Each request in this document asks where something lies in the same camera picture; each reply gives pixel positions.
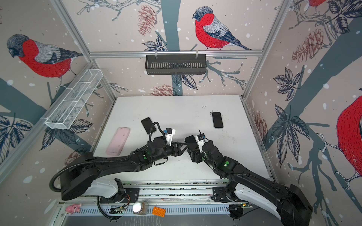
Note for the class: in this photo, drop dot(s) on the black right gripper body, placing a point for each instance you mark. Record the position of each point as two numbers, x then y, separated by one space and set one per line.
198 155

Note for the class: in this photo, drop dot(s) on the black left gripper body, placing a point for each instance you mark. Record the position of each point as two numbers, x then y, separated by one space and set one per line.
174 152

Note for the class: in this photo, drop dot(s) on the large phone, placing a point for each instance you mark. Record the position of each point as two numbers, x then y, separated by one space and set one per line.
191 142

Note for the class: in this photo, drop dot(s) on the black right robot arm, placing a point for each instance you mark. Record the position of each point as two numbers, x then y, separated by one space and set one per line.
288 204

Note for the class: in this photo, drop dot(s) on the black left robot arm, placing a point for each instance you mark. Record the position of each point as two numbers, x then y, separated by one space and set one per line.
73 180

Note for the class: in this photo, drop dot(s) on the small phone light case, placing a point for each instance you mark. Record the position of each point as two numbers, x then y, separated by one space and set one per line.
217 120

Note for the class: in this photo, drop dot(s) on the black phone far left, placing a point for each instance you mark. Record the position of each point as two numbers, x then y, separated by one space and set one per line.
148 125

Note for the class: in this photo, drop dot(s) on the pink phone case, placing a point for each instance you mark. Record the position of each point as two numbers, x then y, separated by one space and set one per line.
118 141

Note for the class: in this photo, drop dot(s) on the orange toy brick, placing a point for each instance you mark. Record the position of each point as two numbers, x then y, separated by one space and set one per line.
160 212

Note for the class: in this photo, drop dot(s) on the clear jar white lid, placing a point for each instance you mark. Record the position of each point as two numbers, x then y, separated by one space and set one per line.
140 208

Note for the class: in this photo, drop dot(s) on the pink pig toy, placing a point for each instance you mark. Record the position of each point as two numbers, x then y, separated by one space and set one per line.
72 209

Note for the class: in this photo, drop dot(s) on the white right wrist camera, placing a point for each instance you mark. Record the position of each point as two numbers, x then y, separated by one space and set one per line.
200 138

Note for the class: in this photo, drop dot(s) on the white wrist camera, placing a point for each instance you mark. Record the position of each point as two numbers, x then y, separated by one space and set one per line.
200 138
169 133

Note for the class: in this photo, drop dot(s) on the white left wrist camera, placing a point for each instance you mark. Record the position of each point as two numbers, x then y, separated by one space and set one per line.
169 133

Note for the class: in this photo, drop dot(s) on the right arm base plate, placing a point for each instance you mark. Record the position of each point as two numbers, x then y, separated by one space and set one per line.
223 195

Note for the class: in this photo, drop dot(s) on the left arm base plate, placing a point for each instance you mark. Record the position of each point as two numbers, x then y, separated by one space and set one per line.
129 195

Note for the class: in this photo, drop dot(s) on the black wire wall basket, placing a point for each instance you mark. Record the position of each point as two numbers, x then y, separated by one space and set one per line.
190 64

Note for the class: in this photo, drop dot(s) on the white mesh wall basket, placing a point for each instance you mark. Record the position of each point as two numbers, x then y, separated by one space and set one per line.
76 97

